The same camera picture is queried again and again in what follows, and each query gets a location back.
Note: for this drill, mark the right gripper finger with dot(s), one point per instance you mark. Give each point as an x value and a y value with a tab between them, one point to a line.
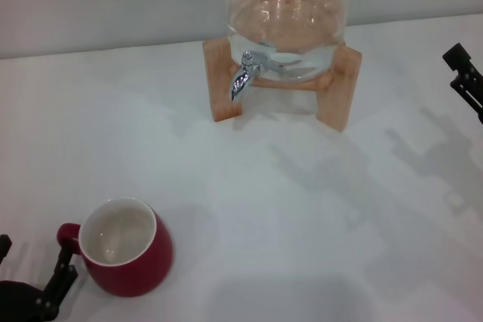
466	73

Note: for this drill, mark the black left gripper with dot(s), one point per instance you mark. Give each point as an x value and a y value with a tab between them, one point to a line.
17	303

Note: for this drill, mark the red ceramic cup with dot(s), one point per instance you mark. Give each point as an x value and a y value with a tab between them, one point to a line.
128	273

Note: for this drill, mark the silver metal faucet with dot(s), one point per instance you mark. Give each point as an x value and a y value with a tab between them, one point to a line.
241	78

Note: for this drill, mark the glass water dispenser jar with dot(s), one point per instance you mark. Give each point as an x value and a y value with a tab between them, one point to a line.
287	9

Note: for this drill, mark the wooden dispenser stand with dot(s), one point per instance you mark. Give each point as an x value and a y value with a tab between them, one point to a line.
220	80

